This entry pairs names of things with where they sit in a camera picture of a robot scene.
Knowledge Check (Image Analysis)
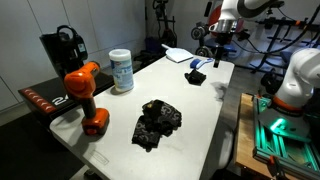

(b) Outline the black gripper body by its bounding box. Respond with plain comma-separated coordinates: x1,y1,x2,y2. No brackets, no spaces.
215,33,230,47

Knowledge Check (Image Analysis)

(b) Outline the blue white cleaning brush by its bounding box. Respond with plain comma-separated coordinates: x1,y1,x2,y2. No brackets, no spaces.
190,58,213,69

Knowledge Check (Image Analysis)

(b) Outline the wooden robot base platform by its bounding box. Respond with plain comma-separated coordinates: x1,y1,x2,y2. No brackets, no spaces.
234,93,272,180

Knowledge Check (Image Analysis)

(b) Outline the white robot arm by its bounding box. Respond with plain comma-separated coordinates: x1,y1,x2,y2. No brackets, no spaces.
209,0,319,117

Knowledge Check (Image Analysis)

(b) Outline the large black patterned glove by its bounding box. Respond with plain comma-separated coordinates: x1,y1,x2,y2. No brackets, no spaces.
132,100,182,151

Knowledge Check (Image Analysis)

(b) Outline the white dustpan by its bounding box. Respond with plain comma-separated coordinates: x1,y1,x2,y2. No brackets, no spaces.
162,44,193,63

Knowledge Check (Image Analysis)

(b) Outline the exercise bike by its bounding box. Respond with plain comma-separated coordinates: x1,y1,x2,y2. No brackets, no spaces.
145,0,177,52

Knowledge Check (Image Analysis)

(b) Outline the white wipes canister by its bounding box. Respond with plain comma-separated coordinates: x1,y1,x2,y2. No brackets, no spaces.
109,49,134,92

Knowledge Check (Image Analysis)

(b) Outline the black cable bundle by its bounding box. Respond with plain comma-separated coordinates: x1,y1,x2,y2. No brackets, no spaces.
233,3,320,56

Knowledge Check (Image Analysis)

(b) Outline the green lit aluminium frame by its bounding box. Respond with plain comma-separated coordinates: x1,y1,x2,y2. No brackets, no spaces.
253,97,320,180

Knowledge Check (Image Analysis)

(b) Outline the orange cordless drill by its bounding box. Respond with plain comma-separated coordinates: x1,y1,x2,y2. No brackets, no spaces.
64,61,109,135

